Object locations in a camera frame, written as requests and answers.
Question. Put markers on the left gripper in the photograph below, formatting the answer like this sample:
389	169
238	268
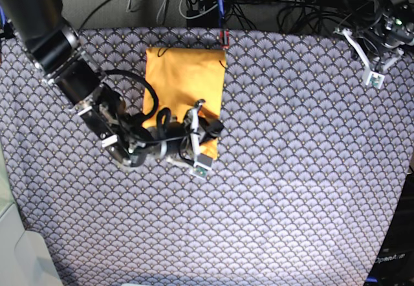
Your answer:
379	47

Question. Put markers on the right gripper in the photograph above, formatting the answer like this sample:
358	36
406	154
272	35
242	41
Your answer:
179	143

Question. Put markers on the yellow T-shirt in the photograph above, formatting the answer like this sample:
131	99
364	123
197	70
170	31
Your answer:
180	77

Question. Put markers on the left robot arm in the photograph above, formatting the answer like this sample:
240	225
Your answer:
381	10

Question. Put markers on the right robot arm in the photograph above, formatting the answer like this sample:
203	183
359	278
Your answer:
54	48

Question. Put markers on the red table clamp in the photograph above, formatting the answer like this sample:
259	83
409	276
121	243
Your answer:
224	38

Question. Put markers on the blue fan-patterned tablecloth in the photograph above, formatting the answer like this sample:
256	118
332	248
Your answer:
311	166

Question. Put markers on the black OpenArm box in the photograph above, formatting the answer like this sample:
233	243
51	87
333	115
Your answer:
394	263

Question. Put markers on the white plastic bin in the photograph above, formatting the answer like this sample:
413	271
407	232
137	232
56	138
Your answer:
25	258

